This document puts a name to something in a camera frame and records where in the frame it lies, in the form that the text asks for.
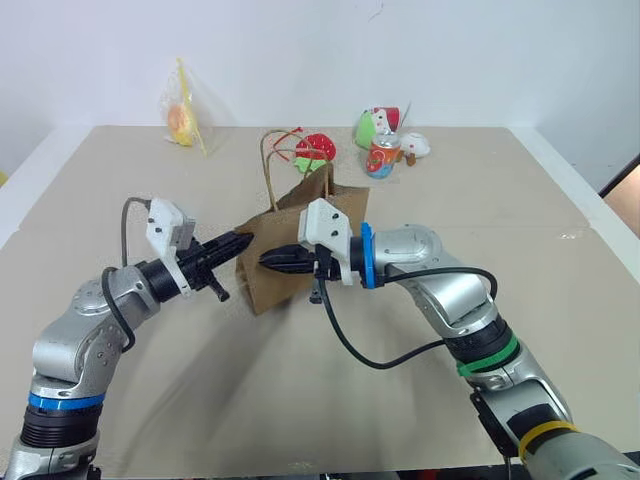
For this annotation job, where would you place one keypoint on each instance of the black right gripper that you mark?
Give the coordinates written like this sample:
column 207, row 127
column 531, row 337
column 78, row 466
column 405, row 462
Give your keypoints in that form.
column 327, row 272

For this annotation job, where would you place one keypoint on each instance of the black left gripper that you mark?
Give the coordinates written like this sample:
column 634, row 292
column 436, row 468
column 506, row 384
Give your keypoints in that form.
column 200, row 265

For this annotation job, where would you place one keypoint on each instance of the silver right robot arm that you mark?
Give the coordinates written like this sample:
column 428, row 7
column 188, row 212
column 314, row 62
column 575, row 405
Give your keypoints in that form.
column 450, row 295

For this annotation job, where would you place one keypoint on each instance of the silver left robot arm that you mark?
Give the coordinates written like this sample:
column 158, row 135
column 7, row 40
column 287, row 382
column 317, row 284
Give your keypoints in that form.
column 75, row 345

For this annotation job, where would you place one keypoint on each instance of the yellow band on right arm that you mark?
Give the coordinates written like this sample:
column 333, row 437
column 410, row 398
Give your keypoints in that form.
column 542, row 432

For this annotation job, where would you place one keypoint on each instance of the clear plastic bag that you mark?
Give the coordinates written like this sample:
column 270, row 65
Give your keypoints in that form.
column 192, row 115

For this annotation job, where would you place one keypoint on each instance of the red strawberry plush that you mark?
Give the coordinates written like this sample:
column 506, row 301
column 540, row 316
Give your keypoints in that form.
column 317, row 145

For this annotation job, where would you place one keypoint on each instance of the yellow orange plush toy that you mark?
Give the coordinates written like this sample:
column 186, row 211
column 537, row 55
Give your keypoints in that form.
column 180, row 125

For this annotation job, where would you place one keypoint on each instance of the colourful soda can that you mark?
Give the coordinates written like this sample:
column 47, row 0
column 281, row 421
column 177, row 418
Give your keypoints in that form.
column 382, row 160

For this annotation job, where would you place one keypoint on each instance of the green red white plush ball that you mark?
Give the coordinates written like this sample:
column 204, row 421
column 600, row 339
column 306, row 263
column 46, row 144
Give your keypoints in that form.
column 367, row 125

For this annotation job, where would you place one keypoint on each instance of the beige table cover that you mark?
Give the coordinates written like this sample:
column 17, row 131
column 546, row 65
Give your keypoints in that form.
column 450, row 210

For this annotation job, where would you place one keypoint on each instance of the small white plush toy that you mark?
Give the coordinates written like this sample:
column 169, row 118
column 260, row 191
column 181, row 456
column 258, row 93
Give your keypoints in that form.
column 415, row 145

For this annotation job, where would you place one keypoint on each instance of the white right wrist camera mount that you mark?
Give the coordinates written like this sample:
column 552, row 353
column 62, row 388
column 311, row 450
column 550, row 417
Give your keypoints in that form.
column 330, row 225

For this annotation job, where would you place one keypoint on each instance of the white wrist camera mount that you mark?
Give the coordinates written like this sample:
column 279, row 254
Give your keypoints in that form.
column 330, row 225
column 162, row 225

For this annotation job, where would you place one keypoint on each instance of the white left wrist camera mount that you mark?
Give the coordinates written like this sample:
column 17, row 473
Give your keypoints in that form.
column 162, row 225

